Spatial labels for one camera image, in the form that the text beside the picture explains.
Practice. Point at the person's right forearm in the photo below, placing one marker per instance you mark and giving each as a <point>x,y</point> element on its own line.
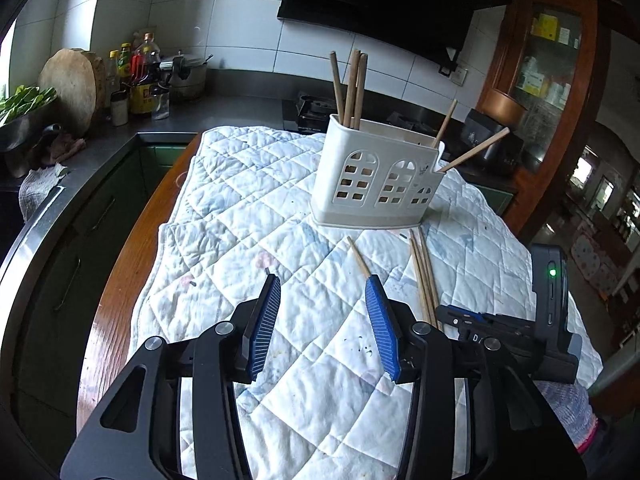
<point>565,415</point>

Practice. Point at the white seasoning shaker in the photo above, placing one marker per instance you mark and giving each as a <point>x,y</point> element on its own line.
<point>119,110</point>

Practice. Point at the round wooden cutting board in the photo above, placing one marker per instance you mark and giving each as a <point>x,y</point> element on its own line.
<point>67,91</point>

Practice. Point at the white plastic utensil holder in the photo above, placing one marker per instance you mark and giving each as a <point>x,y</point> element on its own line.
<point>370,175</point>

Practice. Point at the steel pot with lid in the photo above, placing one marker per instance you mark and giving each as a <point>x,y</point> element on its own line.
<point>186,77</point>

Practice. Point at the white wall socket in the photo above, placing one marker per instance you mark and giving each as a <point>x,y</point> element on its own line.
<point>459,76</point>

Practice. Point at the black plug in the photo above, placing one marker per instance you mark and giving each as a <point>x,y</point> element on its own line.
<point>445,69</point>

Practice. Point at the yellow box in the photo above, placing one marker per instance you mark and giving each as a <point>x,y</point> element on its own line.
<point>544,26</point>

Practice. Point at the window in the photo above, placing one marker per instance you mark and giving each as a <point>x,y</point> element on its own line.
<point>5,60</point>

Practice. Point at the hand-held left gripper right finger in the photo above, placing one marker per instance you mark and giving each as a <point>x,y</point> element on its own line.
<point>382,330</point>

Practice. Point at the wooden glass-door cabinet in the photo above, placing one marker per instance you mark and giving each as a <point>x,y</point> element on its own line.
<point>550,110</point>

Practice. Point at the black rice cooker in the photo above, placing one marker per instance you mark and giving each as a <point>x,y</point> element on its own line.
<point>480,132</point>

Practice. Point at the black range hood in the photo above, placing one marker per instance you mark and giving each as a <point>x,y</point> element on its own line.
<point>390,5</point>

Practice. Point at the dark kitchen counter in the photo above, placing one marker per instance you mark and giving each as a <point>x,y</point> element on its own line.
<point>100,150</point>

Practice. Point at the black gas stove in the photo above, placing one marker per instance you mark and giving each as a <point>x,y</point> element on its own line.
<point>310,110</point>

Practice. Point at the brown rag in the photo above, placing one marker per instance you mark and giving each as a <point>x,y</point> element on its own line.
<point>65,147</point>

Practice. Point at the green lower cabinet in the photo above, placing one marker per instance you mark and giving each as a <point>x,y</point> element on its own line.
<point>492,200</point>

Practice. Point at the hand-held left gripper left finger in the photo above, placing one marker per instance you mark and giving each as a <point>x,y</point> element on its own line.
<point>262,330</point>

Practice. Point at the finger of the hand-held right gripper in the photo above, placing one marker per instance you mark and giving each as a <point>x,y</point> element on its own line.
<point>480,317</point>

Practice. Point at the green-cap bottle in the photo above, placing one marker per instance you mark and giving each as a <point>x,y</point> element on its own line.
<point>125,62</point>

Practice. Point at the dark under-counter cabinet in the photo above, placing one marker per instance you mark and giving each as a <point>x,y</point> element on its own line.
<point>90,260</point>

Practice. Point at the small glass jar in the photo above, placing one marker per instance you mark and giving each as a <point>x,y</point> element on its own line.
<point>160,106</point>

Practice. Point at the bowl of green vegetables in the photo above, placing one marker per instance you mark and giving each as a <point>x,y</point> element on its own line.
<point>22,115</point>

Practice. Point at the pile of wooden chopsticks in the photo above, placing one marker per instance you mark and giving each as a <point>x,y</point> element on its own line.
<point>425,280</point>

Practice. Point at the white quilted mat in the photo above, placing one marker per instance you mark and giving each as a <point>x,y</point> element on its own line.
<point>310,270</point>

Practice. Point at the oil bottle with red cap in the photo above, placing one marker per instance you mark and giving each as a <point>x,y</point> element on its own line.
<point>149,67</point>

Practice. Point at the copper inner pot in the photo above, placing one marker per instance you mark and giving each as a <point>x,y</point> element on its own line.
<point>502,106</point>

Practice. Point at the white dishcloth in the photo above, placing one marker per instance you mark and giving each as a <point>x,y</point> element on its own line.
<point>42,187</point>

